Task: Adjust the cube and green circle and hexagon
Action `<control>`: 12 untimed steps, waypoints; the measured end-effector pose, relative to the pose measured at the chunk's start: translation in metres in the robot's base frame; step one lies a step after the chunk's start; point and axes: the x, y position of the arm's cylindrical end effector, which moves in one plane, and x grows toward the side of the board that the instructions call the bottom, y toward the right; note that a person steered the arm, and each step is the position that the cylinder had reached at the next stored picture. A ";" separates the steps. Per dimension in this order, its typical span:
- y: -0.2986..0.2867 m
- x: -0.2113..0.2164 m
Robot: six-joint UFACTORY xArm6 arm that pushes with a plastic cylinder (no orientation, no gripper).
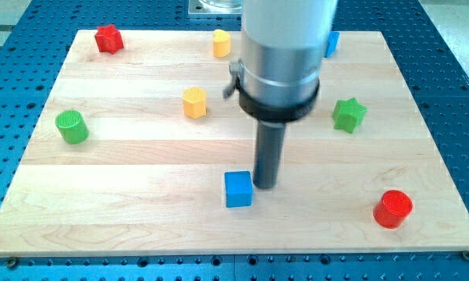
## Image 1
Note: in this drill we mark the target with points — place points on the blue cube block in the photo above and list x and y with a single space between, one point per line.
238 189

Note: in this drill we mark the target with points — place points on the yellow heart block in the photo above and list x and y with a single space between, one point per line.
221 43

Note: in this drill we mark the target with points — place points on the yellow hexagon block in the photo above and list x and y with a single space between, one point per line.
194 102

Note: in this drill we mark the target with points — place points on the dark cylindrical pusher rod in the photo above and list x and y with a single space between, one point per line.
268 149

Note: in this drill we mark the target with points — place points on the wooden board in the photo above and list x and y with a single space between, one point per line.
149 180

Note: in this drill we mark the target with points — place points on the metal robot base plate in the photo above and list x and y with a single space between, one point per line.
210 8

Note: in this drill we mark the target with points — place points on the green cylinder block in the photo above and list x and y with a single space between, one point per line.
71 125

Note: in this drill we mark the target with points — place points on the green star block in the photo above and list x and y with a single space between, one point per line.
348 115

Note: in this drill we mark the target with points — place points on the red cylinder block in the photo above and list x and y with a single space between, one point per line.
392 209

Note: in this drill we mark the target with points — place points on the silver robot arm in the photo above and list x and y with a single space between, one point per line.
282 46

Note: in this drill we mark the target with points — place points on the blue block behind arm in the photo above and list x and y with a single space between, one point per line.
332 43

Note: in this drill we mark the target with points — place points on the red star block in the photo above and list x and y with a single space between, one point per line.
108 39

